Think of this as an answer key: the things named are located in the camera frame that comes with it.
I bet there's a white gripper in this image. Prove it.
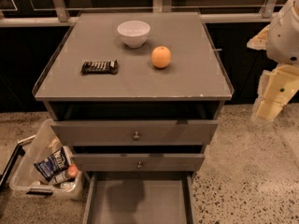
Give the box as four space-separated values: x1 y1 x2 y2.
247 25 299 120

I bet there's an orange fruit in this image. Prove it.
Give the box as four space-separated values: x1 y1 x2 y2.
151 46 171 68

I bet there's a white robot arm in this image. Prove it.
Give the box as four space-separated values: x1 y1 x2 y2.
247 0 299 123

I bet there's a grey top drawer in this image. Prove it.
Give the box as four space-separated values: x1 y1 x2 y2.
51 120 218 147

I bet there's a grey drawer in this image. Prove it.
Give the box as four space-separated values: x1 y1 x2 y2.
82 172 197 224
51 120 218 147
73 154 205 172

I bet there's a grey drawer cabinet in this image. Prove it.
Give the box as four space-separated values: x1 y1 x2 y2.
32 11 235 185

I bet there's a grey middle drawer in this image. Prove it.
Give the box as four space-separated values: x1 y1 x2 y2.
73 154 205 172

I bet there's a grey bottom drawer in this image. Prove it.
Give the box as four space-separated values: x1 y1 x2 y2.
82 172 197 224

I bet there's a white ceramic bowl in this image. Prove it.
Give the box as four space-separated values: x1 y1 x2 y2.
117 21 150 48

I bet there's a black snack bar wrapper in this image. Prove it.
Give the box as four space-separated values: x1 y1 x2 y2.
81 60 119 75

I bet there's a red apple in bin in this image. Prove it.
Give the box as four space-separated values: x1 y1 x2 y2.
66 164 78 178

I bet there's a blue chip bag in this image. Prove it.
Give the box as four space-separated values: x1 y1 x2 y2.
34 147 71 182

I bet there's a clear plastic storage bin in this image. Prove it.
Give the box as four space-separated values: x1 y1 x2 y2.
9 119 85 200

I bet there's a black bin lid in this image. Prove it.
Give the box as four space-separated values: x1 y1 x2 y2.
0 135 36 192

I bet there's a metal window railing frame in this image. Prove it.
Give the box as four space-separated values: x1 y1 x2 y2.
0 0 287 27

